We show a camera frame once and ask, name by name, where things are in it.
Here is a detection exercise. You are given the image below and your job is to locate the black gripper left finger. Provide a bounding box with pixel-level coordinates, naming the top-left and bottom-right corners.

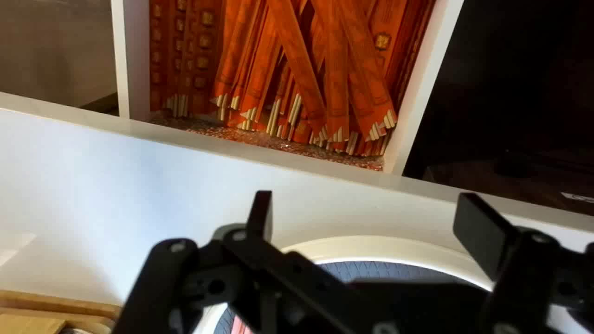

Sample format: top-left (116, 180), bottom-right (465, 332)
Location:
top-left (112, 189), bottom-right (276, 334)

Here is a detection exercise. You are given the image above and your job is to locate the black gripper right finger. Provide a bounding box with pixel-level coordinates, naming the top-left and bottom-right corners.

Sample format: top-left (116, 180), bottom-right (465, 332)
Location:
top-left (454, 193), bottom-right (594, 334)

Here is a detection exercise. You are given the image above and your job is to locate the white open drawer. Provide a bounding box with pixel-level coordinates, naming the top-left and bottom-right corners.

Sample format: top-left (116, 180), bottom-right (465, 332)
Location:
top-left (0, 0), bottom-right (594, 261)

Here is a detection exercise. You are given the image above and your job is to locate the white round turntable tray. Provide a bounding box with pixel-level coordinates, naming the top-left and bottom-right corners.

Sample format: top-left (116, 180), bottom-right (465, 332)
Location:
top-left (196, 233), bottom-right (594, 334)

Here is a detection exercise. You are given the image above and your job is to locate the pile of orange rulers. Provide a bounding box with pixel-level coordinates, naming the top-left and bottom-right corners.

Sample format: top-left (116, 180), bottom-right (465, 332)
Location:
top-left (149, 0), bottom-right (437, 157)

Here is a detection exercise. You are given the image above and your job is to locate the wooden cup holder base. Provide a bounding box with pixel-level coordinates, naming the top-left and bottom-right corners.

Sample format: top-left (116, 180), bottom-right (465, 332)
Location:
top-left (0, 289), bottom-right (121, 334)

